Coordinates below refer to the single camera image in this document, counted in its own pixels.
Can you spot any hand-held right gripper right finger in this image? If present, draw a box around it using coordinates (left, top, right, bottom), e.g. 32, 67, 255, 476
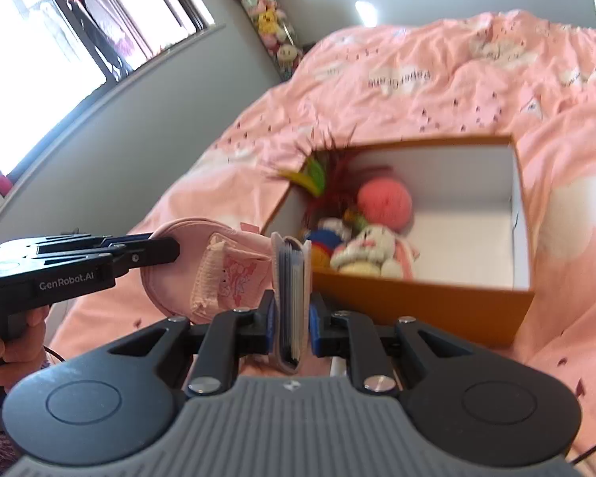
309, 292, 482, 398

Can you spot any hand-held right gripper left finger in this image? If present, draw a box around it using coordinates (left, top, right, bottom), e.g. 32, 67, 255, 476
106, 291, 275, 398

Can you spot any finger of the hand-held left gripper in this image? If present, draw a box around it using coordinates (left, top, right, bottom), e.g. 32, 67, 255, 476
97, 237, 180, 279
35, 233, 152, 258

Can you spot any pink card wallet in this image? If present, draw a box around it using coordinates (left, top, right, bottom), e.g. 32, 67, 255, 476
269, 231, 313, 374

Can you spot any pink round pouch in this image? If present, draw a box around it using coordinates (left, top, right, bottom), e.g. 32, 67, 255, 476
138, 216, 279, 331

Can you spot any blue and white doll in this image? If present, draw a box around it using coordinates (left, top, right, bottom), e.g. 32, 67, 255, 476
302, 217, 351, 268

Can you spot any white crocheted bunny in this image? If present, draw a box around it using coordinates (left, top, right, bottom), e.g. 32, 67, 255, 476
329, 209, 421, 280

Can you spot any orange cardboard box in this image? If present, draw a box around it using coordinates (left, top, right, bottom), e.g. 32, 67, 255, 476
261, 134, 536, 349

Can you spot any pink fluffy pompom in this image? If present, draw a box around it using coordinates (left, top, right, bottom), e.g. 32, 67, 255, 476
356, 176, 416, 233

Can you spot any colourful feather toy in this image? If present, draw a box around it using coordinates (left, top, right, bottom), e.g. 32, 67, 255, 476
265, 126, 393, 232

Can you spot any person's left hand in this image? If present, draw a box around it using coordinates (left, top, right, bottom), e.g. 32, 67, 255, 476
0, 304, 51, 377

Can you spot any window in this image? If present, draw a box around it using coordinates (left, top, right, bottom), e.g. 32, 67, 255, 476
0, 0, 226, 219

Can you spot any hanging dark garment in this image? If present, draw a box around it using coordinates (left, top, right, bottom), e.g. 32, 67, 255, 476
62, 0, 135, 80

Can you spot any tube of plush toys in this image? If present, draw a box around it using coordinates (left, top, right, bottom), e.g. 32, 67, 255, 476
209, 0, 306, 81

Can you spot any pink printed blanket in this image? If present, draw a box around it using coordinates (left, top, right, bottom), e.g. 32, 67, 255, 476
45, 10, 596, 463

